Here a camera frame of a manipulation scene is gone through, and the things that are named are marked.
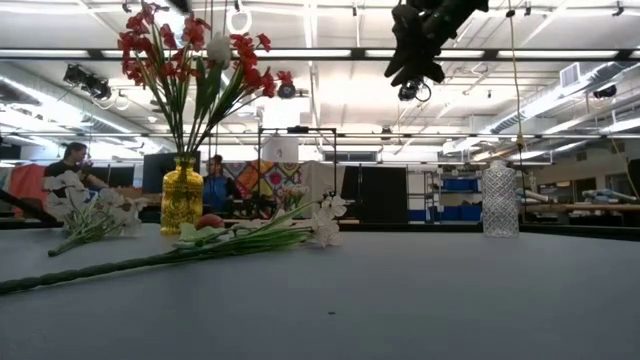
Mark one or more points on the white hanging box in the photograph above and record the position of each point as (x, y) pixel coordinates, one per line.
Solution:
(280, 150)

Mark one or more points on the orange red cloth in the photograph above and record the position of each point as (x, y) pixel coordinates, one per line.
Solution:
(25, 182)

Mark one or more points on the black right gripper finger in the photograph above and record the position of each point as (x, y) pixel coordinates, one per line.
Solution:
(402, 62)
(427, 67)

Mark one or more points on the round black ceiling light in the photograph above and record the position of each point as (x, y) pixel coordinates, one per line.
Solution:
(289, 92)

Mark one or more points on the white air vent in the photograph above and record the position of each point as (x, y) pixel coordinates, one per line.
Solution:
(570, 75)

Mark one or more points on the person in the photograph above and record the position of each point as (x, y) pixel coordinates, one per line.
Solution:
(217, 190)
(65, 167)

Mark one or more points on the background flower bouquet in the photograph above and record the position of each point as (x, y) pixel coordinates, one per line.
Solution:
(295, 192)

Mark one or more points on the red artificial blossom bunch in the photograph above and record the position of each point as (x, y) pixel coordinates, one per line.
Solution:
(252, 77)
(135, 42)

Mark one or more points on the black monitor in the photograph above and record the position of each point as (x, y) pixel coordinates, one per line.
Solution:
(150, 172)

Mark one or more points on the black ceiling spotlight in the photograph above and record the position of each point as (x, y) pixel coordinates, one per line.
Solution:
(87, 80)
(410, 92)
(605, 91)

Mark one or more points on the black partition panel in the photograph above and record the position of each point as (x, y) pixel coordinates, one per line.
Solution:
(375, 195)

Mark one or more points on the black metal frame stand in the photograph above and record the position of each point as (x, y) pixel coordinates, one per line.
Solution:
(297, 129)

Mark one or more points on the clear cut glass vase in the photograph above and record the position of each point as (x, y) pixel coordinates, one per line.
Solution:
(500, 200)

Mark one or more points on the colourful patchwork quilt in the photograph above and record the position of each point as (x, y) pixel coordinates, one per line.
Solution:
(270, 177)

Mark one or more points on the white artificial blossom bunch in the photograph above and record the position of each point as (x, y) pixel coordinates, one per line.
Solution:
(90, 220)
(100, 269)

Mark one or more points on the red artificial tulip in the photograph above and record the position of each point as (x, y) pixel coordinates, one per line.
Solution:
(210, 221)

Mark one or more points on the wooden workbench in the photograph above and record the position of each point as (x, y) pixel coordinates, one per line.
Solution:
(575, 207)

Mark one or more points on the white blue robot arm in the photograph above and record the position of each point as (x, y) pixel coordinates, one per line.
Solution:
(607, 194)

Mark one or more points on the yellow glass vase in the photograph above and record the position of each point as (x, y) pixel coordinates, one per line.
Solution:
(181, 205)

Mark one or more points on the blue storage bin row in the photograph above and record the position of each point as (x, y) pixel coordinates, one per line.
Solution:
(450, 214)

